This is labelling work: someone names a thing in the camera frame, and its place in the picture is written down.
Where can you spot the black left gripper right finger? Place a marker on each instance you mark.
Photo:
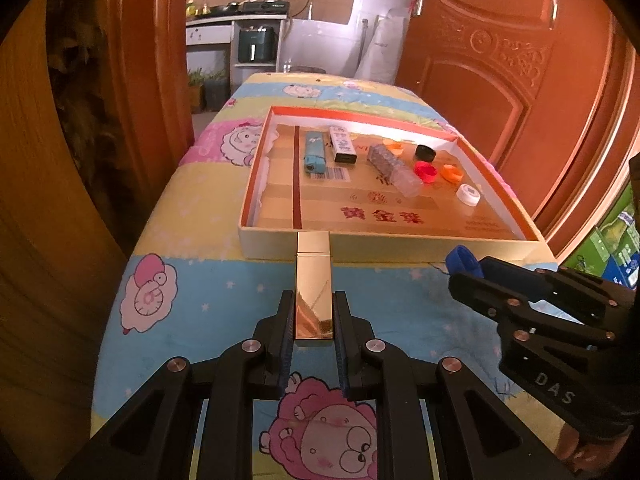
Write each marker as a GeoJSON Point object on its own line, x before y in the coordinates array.
{"type": "Point", "coordinates": [433, 420]}

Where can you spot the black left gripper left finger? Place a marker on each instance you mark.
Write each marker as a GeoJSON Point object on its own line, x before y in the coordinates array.
{"type": "Point", "coordinates": [194, 420]}

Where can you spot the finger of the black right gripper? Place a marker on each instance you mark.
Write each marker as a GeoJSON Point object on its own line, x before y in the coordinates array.
{"type": "Point", "coordinates": [505, 296]}

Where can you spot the blue bottle cap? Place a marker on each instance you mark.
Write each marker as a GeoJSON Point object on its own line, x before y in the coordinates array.
{"type": "Point", "coordinates": [461, 260]}

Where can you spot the white bottle cap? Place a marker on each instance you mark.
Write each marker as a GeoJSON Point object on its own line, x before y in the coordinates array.
{"type": "Point", "coordinates": [468, 195]}

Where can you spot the orange bottle cap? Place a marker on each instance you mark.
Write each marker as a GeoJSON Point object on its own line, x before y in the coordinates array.
{"type": "Point", "coordinates": [452, 173]}

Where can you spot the red bottle cap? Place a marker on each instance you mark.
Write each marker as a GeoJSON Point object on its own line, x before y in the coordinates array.
{"type": "Point", "coordinates": [425, 171]}

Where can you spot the floral clear lighter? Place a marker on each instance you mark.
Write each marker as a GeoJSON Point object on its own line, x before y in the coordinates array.
{"type": "Point", "coordinates": [395, 171]}

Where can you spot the black bottle cap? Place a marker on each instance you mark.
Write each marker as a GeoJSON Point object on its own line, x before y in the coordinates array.
{"type": "Point", "coordinates": [424, 153]}

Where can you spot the yellow-orange bottle cap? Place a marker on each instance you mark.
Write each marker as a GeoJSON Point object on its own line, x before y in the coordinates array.
{"type": "Point", "coordinates": [395, 148]}

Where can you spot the gold mirrored lighter box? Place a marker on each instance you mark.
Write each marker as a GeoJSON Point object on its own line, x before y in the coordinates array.
{"type": "Point", "coordinates": [313, 286]}

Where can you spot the white Hello Kitty lighter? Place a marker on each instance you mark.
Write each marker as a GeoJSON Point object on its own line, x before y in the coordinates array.
{"type": "Point", "coordinates": [342, 147]}

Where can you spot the teal lighter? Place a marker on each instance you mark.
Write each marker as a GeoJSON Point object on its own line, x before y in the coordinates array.
{"type": "Point", "coordinates": [314, 158]}

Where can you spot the green beer carton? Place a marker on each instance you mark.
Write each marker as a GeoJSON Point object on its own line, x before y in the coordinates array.
{"type": "Point", "coordinates": [611, 249]}

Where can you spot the orange cardboard tray box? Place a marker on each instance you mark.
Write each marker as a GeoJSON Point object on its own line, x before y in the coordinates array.
{"type": "Point", "coordinates": [367, 219]}

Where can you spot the brown wooden door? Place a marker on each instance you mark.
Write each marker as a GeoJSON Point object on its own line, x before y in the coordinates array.
{"type": "Point", "coordinates": [546, 90]}

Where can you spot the white sack bag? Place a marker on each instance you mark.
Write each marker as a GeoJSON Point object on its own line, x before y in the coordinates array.
{"type": "Point", "coordinates": [381, 57]}

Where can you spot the white plastic bucket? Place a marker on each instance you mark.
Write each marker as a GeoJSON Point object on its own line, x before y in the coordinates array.
{"type": "Point", "coordinates": [308, 70]}

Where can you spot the dark green air fryer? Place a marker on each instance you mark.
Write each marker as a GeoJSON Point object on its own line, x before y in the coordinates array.
{"type": "Point", "coordinates": [257, 44]}

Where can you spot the potted green plant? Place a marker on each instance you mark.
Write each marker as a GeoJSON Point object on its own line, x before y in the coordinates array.
{"type": "Point", "coordinates": [208, 91]}

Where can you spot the white kitchen counter cabinet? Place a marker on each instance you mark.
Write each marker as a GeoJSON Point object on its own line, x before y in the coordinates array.
{"type": "Point", "coordinates": [213, 46]}

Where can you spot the black gas stove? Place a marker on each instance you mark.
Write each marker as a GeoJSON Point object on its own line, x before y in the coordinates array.
{"type": "Point", "coordinates": [266, 7]}

